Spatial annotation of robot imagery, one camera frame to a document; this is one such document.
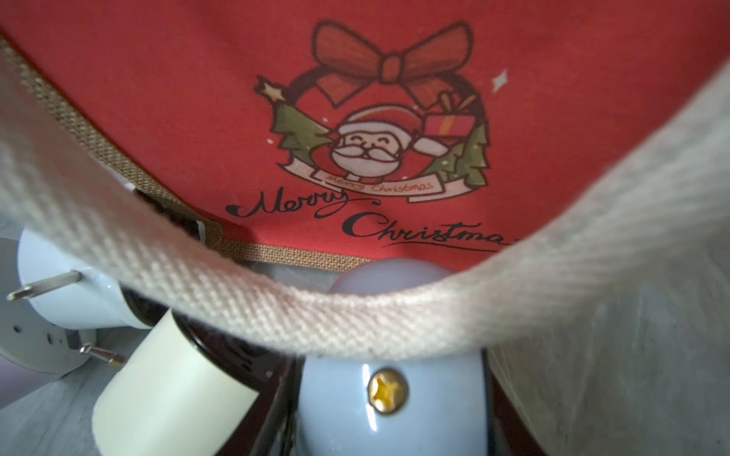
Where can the cream round alarm clock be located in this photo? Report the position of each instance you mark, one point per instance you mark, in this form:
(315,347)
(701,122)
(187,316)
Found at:
(190,390)

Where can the burlap red Christmas canvas bag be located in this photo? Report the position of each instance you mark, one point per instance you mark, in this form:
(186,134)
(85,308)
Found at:
(368,179)

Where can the white round alarm clock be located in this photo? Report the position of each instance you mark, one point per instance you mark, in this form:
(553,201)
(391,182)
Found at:
(53,303)

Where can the light blue bell alarm clock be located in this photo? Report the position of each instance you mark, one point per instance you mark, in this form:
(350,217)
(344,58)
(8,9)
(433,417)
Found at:
(432,406)

